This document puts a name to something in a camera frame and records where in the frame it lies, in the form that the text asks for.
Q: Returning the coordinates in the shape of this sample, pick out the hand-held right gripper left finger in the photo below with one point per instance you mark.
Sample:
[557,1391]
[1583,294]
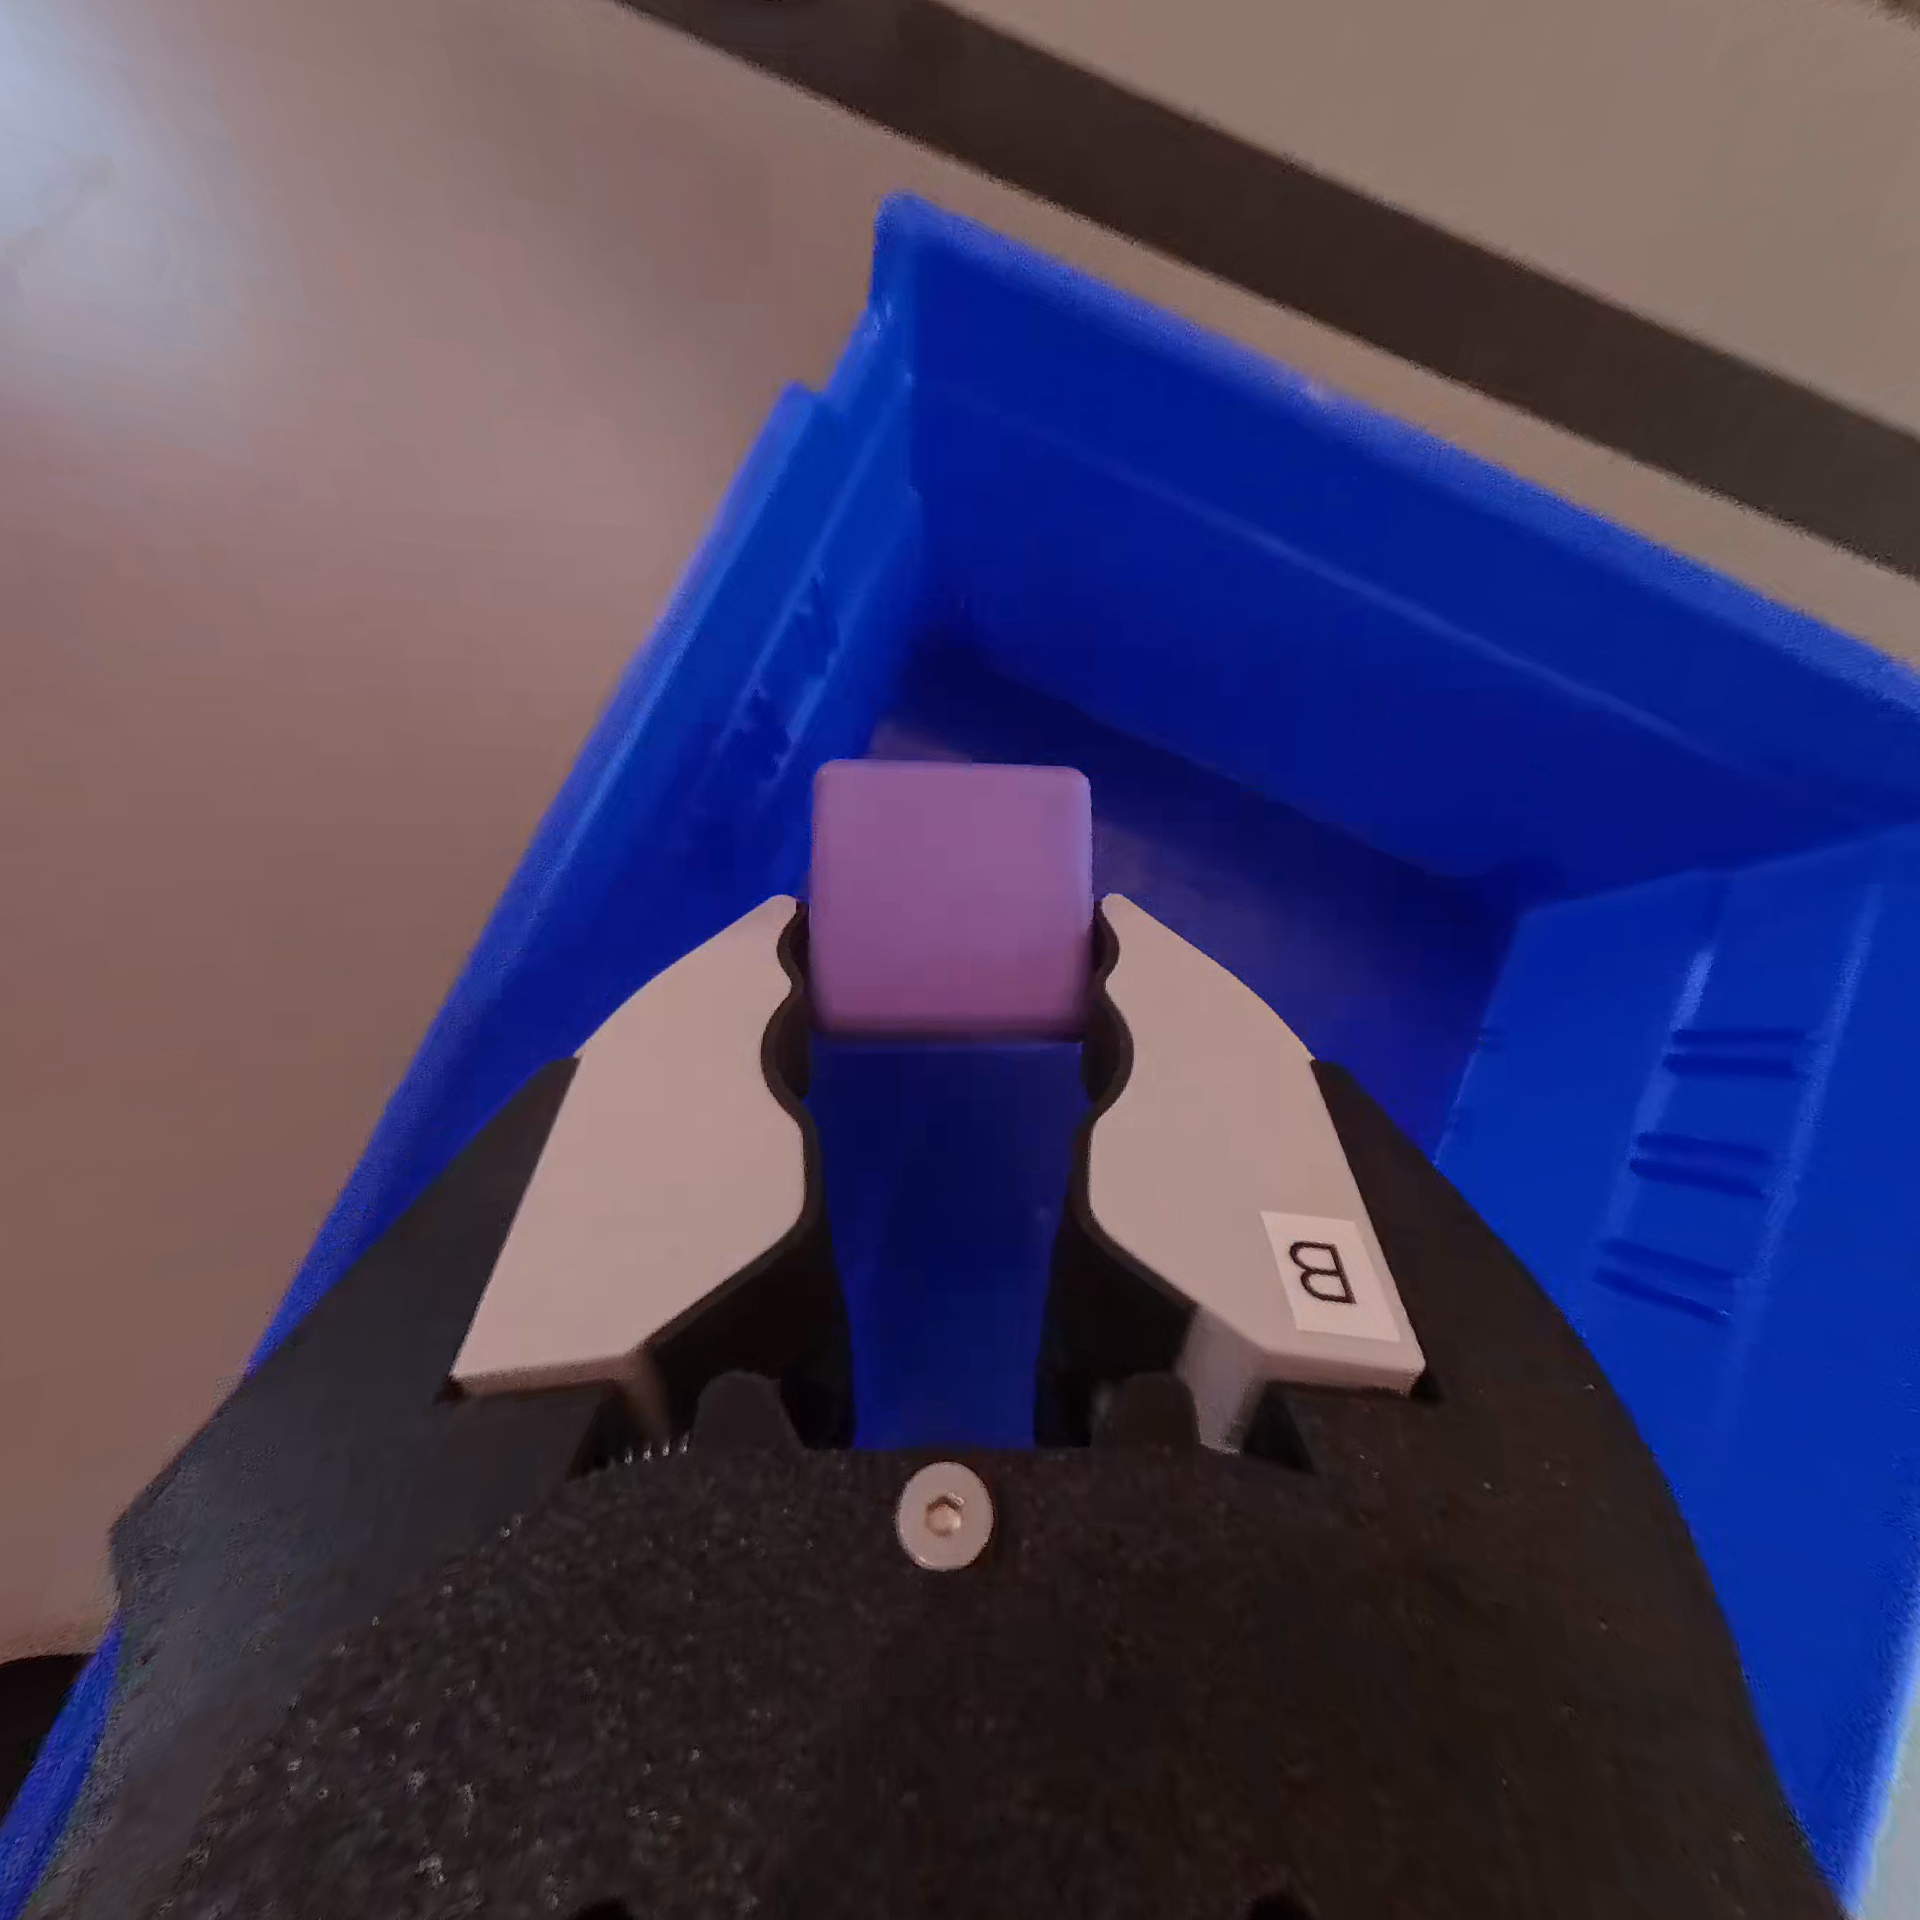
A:
[637,1187]

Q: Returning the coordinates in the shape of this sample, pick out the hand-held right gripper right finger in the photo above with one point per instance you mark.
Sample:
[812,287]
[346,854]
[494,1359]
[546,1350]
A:
[1214,1171]

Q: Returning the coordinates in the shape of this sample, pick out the purple foam cube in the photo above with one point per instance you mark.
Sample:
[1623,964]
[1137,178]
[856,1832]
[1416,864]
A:
[952,896]

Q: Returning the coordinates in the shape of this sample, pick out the blue plastic bin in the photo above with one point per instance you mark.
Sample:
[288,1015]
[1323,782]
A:
[1353,661]

